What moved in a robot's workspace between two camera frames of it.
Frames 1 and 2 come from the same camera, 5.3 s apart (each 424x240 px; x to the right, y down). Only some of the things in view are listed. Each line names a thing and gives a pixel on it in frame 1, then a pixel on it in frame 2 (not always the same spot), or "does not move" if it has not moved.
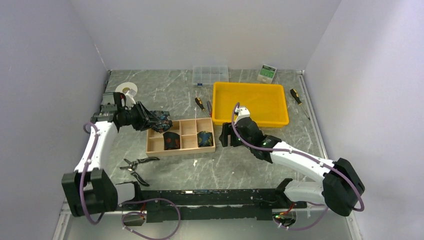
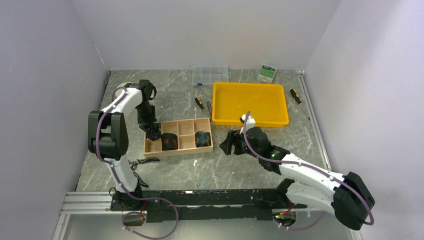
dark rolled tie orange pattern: [171, 140] does not move
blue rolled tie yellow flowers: [205, 139] does not move
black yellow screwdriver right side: [295, 94] does not move
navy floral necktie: [164, 124] to [153, 133]
